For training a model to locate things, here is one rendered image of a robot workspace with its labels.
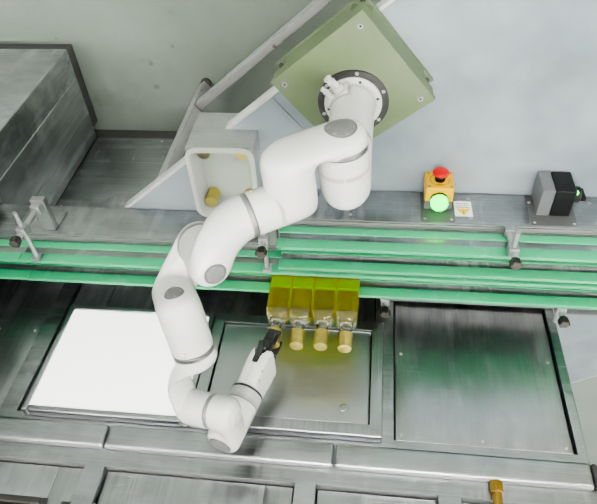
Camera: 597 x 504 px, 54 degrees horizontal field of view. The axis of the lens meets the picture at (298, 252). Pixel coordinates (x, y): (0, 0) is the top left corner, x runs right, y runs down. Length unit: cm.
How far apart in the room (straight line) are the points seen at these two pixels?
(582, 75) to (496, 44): 21
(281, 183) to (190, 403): 52
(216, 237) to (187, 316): 17
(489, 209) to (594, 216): 25
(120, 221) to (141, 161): 62
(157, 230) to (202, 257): 68
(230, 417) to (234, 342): 42
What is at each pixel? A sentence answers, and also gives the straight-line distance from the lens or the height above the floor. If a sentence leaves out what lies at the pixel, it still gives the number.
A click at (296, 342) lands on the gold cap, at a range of 143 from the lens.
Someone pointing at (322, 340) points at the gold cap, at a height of 115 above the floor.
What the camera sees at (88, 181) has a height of 38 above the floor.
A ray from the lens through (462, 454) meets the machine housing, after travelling 147.
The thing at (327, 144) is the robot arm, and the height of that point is 115.
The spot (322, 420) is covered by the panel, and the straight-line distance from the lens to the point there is 147.
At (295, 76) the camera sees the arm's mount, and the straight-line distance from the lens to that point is 132.
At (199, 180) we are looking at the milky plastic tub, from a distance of 158.
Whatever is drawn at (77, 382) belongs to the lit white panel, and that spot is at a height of 123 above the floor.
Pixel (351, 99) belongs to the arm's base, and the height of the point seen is 91.
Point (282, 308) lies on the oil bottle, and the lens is 148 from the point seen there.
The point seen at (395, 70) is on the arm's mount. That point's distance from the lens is 130.
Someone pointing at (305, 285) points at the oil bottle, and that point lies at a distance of 152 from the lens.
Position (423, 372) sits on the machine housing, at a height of 111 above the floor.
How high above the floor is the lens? 199
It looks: 44 degrees down
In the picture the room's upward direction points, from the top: 171 degrees counter-clockwise
